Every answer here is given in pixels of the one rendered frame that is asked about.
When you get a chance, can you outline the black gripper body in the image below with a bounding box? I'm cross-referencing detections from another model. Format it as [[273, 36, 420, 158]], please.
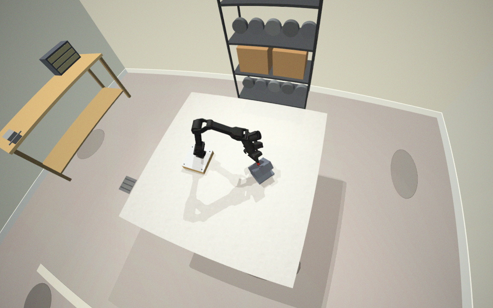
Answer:
[[243, 142, 262, 160]]

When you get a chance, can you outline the grey metal panel with square hole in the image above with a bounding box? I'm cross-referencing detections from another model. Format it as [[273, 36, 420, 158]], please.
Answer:
[[248, 158, 275, 185]]

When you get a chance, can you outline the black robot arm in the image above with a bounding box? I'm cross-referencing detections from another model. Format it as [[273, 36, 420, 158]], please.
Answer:
[[191, 118, 263, 159]]

